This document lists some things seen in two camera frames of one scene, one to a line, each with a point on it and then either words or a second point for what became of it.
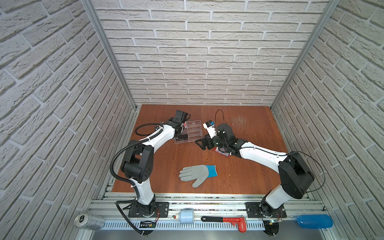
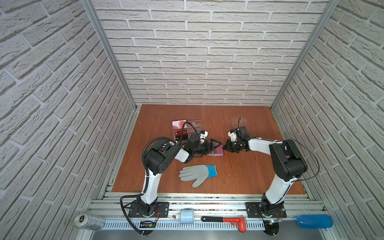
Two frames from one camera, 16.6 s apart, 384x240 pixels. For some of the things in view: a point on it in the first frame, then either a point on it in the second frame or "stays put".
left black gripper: (172, 120) → (209, 149)
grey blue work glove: (199, 172) stays put
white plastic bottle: (186, 216) stays put
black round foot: (271, 227) stays put
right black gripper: (208, 139) → (227, 146)
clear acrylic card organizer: (193, 131) stays put
